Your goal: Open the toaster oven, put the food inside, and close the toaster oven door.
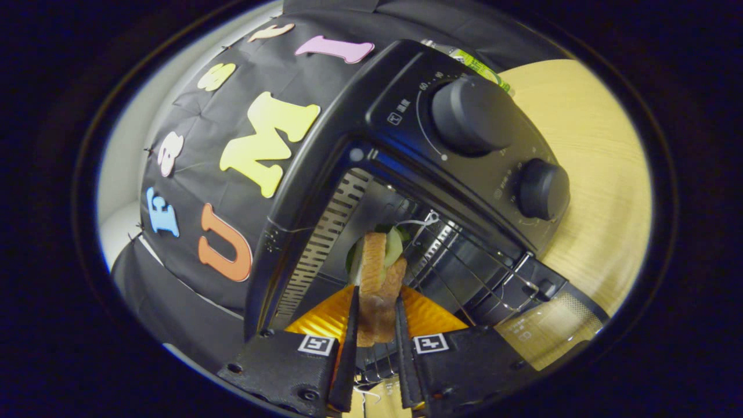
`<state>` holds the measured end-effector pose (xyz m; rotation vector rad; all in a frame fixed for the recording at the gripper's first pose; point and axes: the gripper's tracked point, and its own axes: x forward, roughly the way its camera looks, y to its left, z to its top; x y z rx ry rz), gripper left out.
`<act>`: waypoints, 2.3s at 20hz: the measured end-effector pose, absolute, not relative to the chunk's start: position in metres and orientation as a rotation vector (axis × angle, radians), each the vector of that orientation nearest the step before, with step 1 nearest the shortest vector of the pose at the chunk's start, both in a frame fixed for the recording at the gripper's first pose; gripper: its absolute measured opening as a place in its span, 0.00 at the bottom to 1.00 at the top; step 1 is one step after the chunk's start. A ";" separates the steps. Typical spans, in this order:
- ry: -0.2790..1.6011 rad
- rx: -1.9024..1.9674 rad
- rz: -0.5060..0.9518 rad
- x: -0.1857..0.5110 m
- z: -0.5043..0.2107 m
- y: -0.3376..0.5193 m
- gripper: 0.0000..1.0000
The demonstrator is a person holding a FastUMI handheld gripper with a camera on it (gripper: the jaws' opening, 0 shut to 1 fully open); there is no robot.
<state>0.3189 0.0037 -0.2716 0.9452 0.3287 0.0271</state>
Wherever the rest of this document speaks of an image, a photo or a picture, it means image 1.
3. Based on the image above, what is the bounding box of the toast sandwich with lettuce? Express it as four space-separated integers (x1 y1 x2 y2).
347 225 412 348

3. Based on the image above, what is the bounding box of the green label drink bottle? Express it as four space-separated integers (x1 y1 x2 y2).
421 39 511 93

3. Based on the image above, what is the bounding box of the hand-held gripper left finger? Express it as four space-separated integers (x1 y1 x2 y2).
218 284 360 417

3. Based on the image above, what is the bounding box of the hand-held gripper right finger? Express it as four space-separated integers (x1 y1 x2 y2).
395 284 538 417

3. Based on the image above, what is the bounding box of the black toaster oven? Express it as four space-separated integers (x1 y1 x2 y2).
244 39 610 418

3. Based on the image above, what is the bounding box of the metal wire oven rack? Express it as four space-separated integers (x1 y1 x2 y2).
401 212 540 314

